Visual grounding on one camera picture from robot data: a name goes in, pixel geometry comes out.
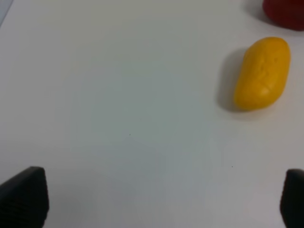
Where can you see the red bell pepper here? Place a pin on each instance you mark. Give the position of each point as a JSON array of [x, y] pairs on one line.
[[285, 13]]

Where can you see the yellow mango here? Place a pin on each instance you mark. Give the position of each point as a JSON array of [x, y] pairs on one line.
[[263, 74]]

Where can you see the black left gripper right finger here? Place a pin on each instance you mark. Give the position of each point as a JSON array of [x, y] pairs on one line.
[[292, 199]]

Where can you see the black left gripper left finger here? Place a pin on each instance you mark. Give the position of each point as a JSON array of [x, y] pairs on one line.
[[24, 201]]

